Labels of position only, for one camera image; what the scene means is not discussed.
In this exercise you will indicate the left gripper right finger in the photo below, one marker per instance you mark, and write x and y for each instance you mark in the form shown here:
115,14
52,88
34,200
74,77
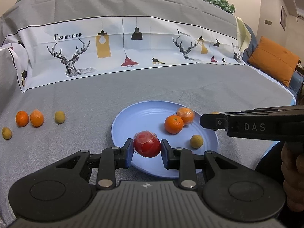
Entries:
182,160

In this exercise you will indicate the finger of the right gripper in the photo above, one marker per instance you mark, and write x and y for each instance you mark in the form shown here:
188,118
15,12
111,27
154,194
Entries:
214,121
269,109

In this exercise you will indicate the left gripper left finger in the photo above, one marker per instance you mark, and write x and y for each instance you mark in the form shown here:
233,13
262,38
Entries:
112,159

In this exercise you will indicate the plastic large orange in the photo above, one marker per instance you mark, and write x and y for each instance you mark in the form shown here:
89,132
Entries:
186,114

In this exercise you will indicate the bare orange mandarin front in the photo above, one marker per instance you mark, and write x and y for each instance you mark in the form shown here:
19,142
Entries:
173,124

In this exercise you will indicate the bare orange mandarin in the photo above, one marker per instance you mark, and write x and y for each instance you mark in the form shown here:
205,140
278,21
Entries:
21,119
173,124

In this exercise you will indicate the red tomato back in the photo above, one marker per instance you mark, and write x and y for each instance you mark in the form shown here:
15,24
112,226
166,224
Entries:
146,144

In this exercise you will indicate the bare orange mandarin back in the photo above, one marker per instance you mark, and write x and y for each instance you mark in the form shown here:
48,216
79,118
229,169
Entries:
21,119

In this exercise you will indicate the person right hand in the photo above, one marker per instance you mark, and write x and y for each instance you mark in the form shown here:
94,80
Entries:
292,169

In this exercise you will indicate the orange cushion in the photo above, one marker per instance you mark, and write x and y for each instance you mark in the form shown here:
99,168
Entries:
275,60

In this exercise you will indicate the blue plastic plate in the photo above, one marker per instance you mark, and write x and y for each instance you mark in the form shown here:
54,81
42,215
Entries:
150,116

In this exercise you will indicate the cream yellow cloth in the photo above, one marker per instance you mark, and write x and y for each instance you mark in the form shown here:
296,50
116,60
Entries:
243,35

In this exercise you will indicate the grey printed sofa cover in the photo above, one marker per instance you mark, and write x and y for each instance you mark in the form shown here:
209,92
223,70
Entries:
92,58

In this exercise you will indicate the wall switch plate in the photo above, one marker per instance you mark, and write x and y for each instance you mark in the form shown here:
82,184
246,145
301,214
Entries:
268,22

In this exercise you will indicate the framed wall picture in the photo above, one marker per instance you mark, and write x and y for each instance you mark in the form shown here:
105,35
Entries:
283,19

